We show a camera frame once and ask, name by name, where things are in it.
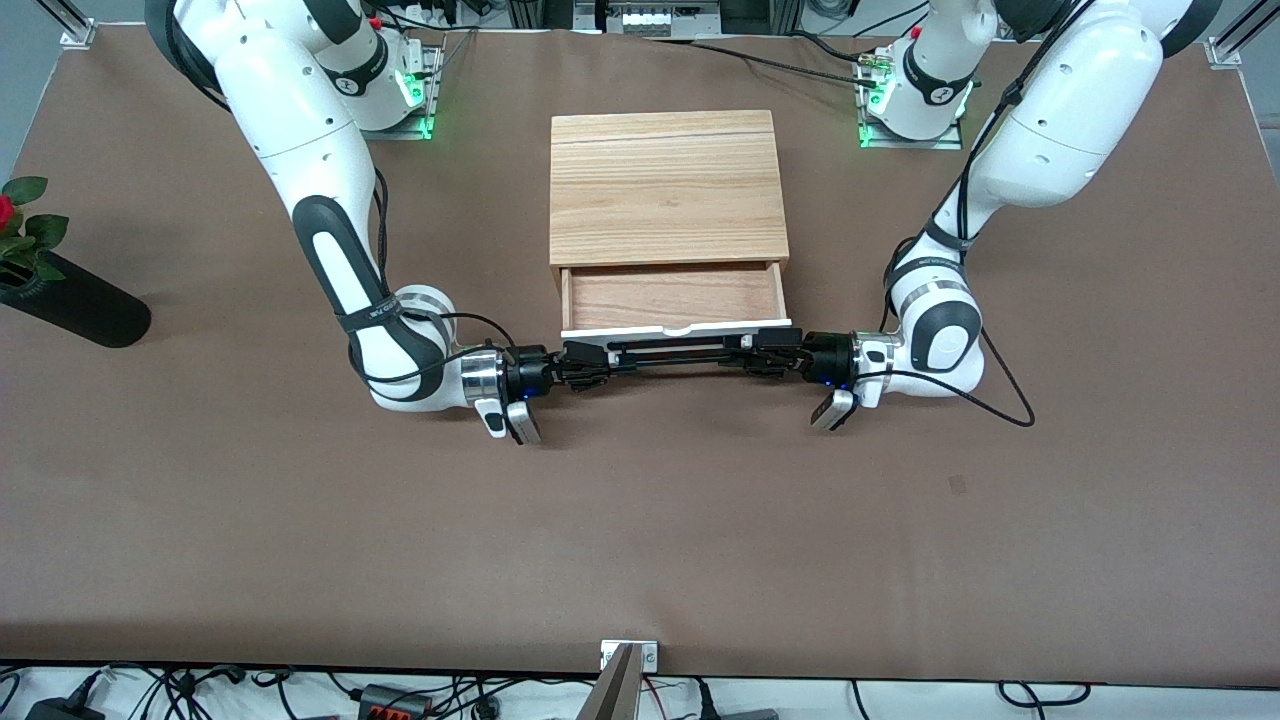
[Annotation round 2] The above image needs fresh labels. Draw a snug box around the white drawer with black handle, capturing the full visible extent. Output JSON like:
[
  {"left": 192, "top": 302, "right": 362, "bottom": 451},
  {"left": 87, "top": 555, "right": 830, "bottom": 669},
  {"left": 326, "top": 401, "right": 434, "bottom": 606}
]
[{"left": 557, "top": 261, "right": 795, "bottom": 374}]

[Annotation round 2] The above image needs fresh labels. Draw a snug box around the light wooden drawer cabinet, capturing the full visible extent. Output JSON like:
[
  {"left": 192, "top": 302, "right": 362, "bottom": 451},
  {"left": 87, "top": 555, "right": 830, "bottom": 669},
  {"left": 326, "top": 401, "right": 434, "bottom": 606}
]
[{"left": 550, "top": 110, "right": 791, "bottom": 332}]

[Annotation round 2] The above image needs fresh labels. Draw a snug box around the grey power strip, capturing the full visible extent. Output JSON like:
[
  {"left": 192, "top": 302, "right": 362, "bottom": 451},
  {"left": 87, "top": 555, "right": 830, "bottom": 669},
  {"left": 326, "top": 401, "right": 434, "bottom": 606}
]
[{"left": 598, "top": 0, "right": 693, "bottom": 40}]

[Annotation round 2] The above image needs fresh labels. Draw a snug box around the black box with red buttons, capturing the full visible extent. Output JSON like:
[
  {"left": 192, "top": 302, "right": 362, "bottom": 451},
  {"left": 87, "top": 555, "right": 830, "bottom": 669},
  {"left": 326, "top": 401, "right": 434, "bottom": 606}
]
[{"left": 357, "top": 683, "right": 434, "bottom": 720}]

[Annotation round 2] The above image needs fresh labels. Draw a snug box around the white power strip with plugs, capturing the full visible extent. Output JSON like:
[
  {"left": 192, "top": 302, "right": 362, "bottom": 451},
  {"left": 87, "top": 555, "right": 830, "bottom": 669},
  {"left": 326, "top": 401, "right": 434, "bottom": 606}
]
[{"left": 372, "top": 0, "right": 476, "bottom": 33}]

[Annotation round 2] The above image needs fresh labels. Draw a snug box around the black cylindrical vase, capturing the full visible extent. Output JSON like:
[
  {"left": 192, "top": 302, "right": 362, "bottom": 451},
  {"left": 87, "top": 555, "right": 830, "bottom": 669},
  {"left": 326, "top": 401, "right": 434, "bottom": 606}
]
[{"left": 0, "top": 250, "right": 152, "bottom": 350}]

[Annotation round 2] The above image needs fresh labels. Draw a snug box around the red artificial rose with leaves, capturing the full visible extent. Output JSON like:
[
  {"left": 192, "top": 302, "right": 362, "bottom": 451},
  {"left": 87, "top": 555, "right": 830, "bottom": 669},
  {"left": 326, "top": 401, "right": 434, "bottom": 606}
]
[{"left": 0, "top": 176, "right": 70, "bottom": 287}]

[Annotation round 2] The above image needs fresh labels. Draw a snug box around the black power adapter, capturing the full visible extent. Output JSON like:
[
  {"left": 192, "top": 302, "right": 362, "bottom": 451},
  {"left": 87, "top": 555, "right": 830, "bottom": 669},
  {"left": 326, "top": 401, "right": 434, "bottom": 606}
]
[{"left": 24, "top": 697, "right": 107, "bottom": 720}]

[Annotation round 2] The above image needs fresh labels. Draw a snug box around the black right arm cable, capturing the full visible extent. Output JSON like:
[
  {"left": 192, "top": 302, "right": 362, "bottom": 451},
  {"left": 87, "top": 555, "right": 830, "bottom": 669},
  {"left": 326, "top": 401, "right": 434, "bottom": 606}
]
[{"left": 344, "top": 168, "right": 518, "bottom": 387}]

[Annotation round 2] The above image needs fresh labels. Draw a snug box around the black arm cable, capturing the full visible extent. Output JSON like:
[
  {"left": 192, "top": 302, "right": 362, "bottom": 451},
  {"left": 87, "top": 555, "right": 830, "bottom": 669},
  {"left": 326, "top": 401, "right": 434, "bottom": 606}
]
[
  {"left": 344, "top": 168, "right": 518, "bottom": 387},
  {"left": 878, "top": 0, "right": 1037, "bottom": 430}
]

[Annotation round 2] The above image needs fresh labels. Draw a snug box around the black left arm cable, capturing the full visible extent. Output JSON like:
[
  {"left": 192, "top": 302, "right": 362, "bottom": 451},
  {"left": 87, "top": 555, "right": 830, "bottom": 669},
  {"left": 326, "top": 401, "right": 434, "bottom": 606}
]
[{"left": 878, "top": 0, "right": 1037, "bottom": 430}]

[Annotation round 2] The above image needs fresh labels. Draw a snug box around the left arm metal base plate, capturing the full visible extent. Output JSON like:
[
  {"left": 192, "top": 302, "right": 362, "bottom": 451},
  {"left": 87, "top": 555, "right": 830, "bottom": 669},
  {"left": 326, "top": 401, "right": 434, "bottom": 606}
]
[{"left": 857, "top": 58, "right": 965, "bottom": 152}]

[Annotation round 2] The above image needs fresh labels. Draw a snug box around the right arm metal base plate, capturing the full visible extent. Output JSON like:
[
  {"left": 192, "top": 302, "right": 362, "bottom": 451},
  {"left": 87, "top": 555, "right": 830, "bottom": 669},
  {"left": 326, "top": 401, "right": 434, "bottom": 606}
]
[{"left": 360, "top": 44, "right": 440, "bottom": 142}]

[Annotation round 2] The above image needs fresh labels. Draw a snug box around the black table cable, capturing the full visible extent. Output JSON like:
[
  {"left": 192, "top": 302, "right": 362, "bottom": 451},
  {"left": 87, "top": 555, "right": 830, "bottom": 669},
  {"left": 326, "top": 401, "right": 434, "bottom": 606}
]
[{"left": 688, "top": 38, "right": 877, "bottom": 87}]

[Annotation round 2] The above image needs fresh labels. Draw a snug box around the silver post mounting bracket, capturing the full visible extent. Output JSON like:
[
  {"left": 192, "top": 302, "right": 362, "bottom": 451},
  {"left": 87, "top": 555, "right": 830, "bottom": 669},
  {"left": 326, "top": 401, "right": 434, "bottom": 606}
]
[{"left": 599, "top": 639, "right": 660, "bottom": 674}]

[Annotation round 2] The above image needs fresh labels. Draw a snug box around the wooden camera post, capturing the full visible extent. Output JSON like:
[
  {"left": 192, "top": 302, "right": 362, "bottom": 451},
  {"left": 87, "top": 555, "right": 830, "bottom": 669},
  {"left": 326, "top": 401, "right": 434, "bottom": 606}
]
[{"left": 575, "top": 644, "right": 641, "bottom": 720}]

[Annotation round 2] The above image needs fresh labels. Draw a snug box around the black looped floor cable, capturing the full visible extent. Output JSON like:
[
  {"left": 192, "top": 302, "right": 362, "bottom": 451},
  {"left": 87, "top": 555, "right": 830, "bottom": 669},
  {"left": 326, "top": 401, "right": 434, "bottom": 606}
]
[{"left": 997, "top": 679, "right": 1093, "bottom": 708}]

